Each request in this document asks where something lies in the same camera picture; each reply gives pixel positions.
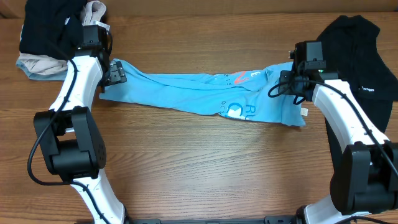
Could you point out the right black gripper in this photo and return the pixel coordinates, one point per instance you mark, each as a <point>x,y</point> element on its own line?
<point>285,76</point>

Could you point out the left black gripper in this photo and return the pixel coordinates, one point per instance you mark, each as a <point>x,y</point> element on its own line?
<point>117,73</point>

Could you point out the light blue printed t-shirt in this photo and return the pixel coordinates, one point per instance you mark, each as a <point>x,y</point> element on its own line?
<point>240,95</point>

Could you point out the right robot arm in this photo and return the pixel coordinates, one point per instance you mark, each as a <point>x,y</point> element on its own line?
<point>365,180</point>

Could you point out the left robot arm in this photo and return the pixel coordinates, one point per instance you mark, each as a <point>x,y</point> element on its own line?
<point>67,134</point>

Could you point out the black shirt on right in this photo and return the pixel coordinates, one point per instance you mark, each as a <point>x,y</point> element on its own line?
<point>349,47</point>

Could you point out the light blue denim garment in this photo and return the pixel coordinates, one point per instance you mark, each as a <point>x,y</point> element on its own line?
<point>34,76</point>

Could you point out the black garment on pile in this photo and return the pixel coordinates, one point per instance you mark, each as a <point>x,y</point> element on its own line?
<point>52,28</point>

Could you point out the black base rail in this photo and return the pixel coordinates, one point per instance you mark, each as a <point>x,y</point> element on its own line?
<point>280,219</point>

